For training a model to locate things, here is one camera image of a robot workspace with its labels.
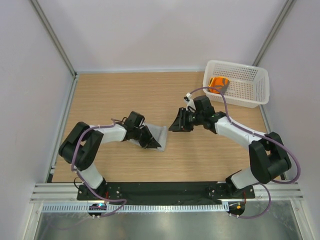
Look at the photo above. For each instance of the white slotted cable duct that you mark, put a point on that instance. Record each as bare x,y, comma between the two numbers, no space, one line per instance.
103,209

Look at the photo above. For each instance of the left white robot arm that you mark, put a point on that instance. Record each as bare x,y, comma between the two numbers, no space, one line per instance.
80,147

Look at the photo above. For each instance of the left aluminium frame post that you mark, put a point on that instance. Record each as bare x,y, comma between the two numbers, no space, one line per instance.
50,31

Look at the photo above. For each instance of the white perforated plastic basket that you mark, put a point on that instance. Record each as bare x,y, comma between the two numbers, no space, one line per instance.
249,86

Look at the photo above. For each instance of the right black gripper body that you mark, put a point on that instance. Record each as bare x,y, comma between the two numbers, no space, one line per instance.
194,119

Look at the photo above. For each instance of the right aluminium frame post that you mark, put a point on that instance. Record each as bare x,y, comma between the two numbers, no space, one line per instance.
279,21

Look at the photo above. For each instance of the orange grey giraffe towel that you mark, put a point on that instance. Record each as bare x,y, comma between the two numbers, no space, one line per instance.
218,84

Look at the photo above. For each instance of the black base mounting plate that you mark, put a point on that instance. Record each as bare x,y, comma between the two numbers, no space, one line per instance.
174,193

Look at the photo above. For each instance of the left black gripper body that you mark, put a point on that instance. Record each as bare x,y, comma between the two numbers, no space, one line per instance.
137,135

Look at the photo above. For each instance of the grey cloth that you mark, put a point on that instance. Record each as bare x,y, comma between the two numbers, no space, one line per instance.
160,133

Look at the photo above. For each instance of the aluminium frame post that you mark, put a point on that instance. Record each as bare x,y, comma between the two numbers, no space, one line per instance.
50,31
279,21

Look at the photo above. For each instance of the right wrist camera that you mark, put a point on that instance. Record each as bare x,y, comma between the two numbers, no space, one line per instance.
191,104

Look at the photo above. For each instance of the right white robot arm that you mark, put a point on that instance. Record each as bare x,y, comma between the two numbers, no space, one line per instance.
267,157

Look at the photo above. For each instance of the aluminium rail front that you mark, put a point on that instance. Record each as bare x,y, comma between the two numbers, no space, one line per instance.
67,192

